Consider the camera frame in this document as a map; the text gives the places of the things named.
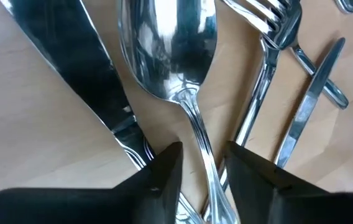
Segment steel spoon with lined handle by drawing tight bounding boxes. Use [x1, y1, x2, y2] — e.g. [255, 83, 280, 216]
[116, 0, 241, 224]

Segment small upright fork tines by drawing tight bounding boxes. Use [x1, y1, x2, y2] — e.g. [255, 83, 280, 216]
[201, 0, 303, 220]

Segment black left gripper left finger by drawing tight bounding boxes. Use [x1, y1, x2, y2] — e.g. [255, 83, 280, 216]
[0, 141, 185, 224]

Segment steel knife with slender handle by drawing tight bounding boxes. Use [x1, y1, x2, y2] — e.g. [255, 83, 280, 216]
[273, 37, 347, 169]

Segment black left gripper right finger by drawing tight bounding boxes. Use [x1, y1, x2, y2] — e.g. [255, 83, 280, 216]
[224, 140, 353, 224]

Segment steel knife with lined handle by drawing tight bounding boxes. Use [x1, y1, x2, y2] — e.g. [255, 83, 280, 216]
[0, 0, 204, 224]

